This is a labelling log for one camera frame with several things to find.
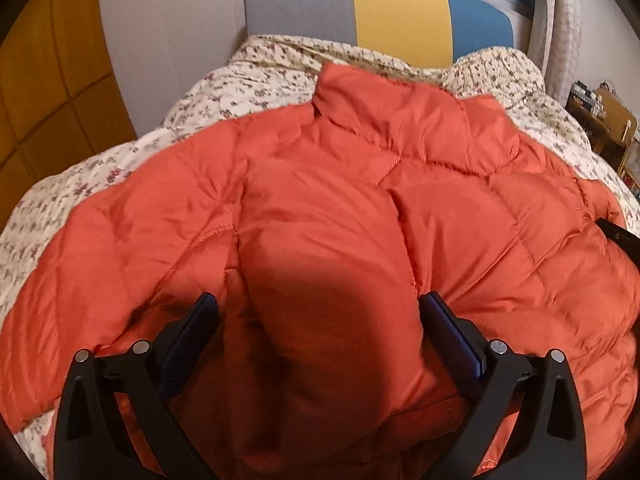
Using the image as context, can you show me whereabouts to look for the wooden wardrobe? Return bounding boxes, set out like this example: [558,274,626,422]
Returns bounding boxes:
[1,0,136,221]

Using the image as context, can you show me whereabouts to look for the floral bed quilt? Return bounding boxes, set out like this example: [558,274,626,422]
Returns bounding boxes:
[0,32,640,478]

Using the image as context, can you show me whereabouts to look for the orange quilted down jacket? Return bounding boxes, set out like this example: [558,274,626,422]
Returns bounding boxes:
[0,60,640,480]

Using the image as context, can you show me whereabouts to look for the wooden desk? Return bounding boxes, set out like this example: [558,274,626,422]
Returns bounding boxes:
[566,81,638,176]

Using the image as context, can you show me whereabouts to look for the right floral curtain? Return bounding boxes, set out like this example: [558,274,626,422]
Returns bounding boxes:
[544,0,582,105]

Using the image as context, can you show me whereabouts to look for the grey yellow blue headboard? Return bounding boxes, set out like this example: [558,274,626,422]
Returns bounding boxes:
[244,0,515,68]

